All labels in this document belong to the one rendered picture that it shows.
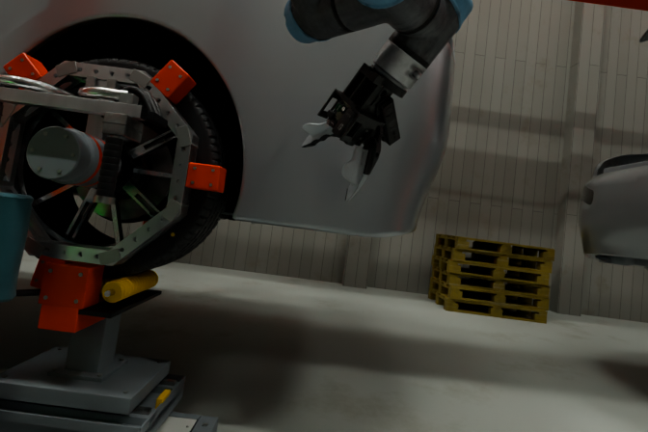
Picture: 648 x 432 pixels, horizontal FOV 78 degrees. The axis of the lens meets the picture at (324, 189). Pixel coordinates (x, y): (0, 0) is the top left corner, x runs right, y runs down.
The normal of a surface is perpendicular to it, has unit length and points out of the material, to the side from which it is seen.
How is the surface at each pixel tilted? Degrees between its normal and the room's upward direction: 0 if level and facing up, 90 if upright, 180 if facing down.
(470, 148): 90
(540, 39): 90
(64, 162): 90
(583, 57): 90
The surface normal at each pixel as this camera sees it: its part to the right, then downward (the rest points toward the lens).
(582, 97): 0.03, -0.07
